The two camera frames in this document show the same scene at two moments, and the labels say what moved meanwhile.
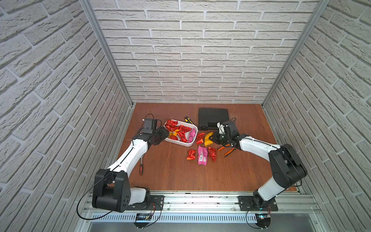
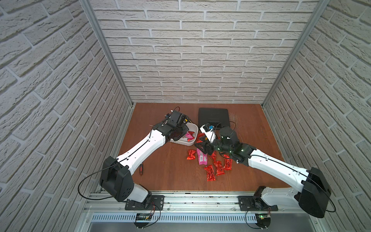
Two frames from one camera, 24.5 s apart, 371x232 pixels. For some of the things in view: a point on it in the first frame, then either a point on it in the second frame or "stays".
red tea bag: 191,154 stays
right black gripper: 215,135 to 206,145
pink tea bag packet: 202,155 stays
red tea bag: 212,153 stays
